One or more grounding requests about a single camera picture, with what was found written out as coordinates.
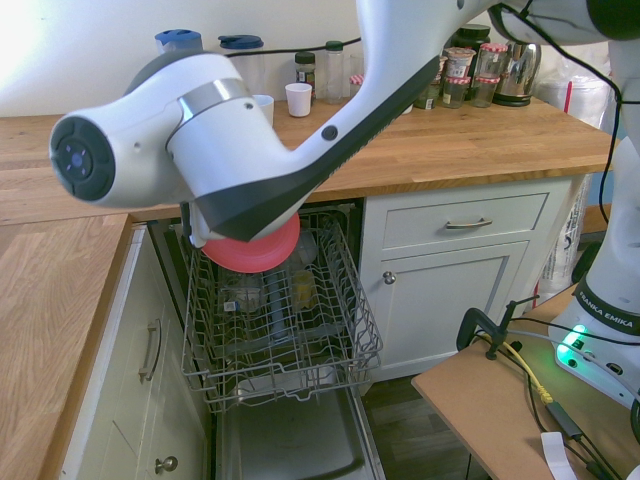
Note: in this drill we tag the short jar red checked lid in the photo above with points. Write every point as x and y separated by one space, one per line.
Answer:
484 91
455 92

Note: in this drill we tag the glass jar red checked lid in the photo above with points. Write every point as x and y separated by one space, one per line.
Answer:
356 84

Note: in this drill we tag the large jar black lid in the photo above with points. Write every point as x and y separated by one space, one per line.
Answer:
470 36

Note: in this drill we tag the dark coffee jar black lid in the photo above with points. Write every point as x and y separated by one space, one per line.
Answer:
305 75

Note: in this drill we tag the white paper tag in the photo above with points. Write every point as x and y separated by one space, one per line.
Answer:
557 455

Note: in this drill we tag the wooden robot mounting board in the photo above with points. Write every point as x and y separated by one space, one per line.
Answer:
480 400

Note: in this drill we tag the stainless steel kettle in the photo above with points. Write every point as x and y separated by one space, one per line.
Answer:
520 75

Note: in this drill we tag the clear glass tumbler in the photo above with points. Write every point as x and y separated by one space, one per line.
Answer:
356 64

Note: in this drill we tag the tall jar red checked lid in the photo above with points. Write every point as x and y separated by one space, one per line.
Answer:
492 60

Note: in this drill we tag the jar with pink label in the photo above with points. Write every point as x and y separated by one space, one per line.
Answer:
459 62

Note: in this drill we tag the open dishwasher door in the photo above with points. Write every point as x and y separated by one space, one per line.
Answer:
290 440

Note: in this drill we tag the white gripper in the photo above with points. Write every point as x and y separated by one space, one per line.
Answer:
201 232

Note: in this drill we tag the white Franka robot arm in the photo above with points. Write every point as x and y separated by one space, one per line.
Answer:
250 145

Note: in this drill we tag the clear pitcher dark blue lid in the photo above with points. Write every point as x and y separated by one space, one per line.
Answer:
245 60

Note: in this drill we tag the clear jar green lid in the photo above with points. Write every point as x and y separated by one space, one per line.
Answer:
334 75

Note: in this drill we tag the clear plastic bag pack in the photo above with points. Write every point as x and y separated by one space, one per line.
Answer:
575 100

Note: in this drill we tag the pink round plate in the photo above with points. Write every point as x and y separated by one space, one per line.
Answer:
250 255

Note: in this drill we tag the yellow item in rack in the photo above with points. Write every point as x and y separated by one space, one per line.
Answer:
303 290

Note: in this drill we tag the clear glass in rack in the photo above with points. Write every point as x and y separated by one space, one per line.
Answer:
242 299

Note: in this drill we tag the clear pitcher round blue lid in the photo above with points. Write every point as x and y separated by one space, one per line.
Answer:
177 42

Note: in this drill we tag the black table clamp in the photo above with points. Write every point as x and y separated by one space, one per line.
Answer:
472 325

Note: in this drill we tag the round metal cabinet knob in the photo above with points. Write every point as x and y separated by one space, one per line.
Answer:
166 465
389 278

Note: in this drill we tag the white ceramic bowl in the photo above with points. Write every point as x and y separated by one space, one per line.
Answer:
406 108

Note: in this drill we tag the printed white plastic bag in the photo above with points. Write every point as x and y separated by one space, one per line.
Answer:
565 240

